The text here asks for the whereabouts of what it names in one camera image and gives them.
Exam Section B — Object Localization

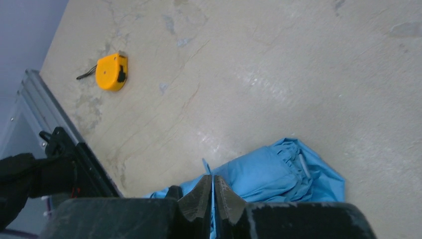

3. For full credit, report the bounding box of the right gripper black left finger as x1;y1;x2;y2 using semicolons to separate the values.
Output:
39;175;212;239

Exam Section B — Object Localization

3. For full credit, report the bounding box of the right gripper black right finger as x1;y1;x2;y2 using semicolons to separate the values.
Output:
214;176;376;239

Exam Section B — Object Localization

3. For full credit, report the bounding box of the light blue folding umbrella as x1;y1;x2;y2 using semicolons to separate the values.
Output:
143;137;346;239

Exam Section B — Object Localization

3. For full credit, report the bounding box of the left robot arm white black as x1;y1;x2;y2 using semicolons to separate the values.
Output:
0;153;77;230

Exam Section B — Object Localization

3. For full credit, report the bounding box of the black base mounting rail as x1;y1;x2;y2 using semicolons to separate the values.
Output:
39;127;122;198

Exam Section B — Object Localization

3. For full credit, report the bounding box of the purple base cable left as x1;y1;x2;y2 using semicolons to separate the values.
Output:
0;194;53;239

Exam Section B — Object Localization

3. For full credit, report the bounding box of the aluminium frame rail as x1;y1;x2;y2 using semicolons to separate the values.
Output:
0;69;84;158

